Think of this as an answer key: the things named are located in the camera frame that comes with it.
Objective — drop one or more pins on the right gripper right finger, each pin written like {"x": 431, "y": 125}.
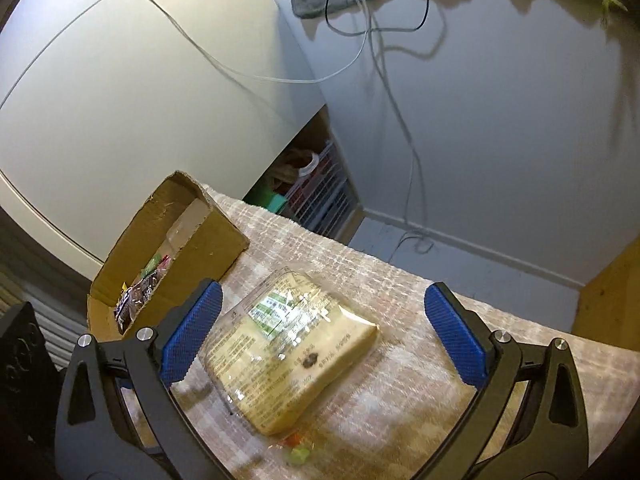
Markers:
{"x": 527, "y": 419}

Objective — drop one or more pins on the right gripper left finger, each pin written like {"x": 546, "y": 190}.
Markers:
{"x": 117, "y": 418}

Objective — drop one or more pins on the large Snickers bar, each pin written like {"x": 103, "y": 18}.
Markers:
{"x": 131, "y": 301}

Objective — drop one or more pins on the small green candy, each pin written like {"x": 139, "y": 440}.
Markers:
{"x": 298, "y": 449}

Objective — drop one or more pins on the cracker pack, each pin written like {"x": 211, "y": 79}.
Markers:
{"x": 275, "y": 352}

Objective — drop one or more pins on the green candy packet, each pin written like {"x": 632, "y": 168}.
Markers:
{"x": 151, "y": 265}

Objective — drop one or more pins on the brown cardboard box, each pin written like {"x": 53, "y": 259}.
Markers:
{"x": 178, "y": 238}

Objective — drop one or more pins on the white wire rack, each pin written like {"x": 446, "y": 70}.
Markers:
{"x": 323, "y": 201}

